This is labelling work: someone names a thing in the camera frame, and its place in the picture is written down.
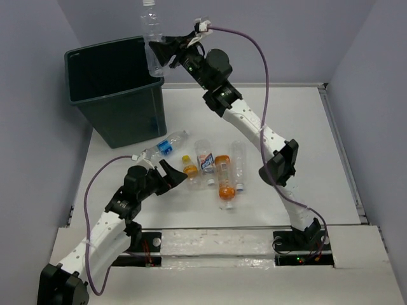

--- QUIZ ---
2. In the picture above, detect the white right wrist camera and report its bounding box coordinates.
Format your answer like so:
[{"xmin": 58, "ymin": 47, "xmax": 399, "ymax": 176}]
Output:
[{"xmin": 187, "ymin": 18, "xmax": 212, "ymax": 48}]

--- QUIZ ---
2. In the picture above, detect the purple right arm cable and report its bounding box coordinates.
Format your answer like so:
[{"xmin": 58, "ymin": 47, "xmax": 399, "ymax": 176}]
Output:
[{"xmin": 209, "ymin": 27, "xmax": 330, "ymax": 264}]

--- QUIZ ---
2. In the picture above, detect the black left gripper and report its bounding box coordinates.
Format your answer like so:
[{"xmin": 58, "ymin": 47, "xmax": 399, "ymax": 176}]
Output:
[{"xmin": 137, "ymin": 159, "xmax": 186, "ymax": 201}]

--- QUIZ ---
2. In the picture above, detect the clear bottle white blue label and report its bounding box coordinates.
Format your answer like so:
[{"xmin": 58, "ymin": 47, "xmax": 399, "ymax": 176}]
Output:
[{"xmin": 195, "ymin": 139, "xmax": 216, "ymax": 186}]

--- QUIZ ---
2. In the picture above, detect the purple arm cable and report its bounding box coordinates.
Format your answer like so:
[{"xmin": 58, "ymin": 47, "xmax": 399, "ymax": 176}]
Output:
[
  {"xmin": 209, "ymin": 27, "xmax": 330, "ymax": 264},
  {"xmin": 83, "ymin": 154, "xmax": 150, "ymax": 295}
]

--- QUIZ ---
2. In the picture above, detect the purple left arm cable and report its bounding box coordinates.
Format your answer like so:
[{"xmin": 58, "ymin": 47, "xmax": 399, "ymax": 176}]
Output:
[{"xmin": 83, "ymin": 154, "xmax": 150, "ymax": 295}]

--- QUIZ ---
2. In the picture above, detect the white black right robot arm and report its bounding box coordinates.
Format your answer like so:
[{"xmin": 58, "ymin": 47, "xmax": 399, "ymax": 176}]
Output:
[{"xmin": 148, "ymin": 35, "xmax": 323, "ymax": 249}]

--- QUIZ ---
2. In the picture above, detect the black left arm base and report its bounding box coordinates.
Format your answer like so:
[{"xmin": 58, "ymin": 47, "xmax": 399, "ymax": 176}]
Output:
[{"xmin": 112, "ymin": 231, "xmax": 162, "ymax": 268}]

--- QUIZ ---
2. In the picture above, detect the small bottle orange label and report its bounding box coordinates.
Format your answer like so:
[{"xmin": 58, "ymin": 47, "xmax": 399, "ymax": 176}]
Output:
[{"xmin": 182, "ymin": 155, "xmax": 201, "ymax": 191}]

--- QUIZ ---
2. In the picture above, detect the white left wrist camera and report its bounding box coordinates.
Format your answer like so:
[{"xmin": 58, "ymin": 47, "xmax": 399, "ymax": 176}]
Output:
[{"xmin": 130, "ymin": 152, "xmax": 156, "ymax": 170}]

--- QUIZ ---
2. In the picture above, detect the clear tall bottle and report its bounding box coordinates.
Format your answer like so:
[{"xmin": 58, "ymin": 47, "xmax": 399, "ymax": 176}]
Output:
[{"xmin": 141, "ymin": 0, "xmax": 167, "ymax": 78}]

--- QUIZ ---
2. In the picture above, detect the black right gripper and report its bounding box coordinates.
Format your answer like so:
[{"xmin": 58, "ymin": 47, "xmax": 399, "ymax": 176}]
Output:
[{"xmin": 148, "ymin": 30, "xmax": 211, "ymax": 91}]

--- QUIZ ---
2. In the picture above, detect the large orange label bottle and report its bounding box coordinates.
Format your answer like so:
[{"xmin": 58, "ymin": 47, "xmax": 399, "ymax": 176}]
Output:
[{"xmin": 215, "ymin": 155, "xmax": 236, "ymax": 210}]

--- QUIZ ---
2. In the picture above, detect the dark green plastic bin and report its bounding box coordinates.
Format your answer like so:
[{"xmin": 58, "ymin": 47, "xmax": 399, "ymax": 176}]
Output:
[{"xmin": 64, "ymin": 36, "xmax": 167, "ymax": 149}]

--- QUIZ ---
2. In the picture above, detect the clear bottle white cap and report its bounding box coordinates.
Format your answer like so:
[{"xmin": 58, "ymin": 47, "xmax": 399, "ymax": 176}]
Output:
[{"xmin": 231, "ymin": 140, "xmax": 246, "ymax": 193}]

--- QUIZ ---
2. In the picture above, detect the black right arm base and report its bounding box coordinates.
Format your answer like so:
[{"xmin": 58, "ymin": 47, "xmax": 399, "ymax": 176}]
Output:
[{"xmin": 272, "ymin": 220, "xmax": 334, "ymax": 267}]

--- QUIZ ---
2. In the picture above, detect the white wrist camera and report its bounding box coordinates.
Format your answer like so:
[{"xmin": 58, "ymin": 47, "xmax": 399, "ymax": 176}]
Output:
[
  {"xmin": 187, "ymin": 18, "xmax": 212, "ymax": 48},
  {"xmin": 130, "ymin": 152, "xmax": 156, "ymax": 170}
]

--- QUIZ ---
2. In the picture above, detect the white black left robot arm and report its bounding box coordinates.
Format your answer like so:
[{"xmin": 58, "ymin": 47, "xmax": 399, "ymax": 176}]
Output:
[{"xmin": 36, "ymin": 156, "xmax": 188, "ymax": 304}]

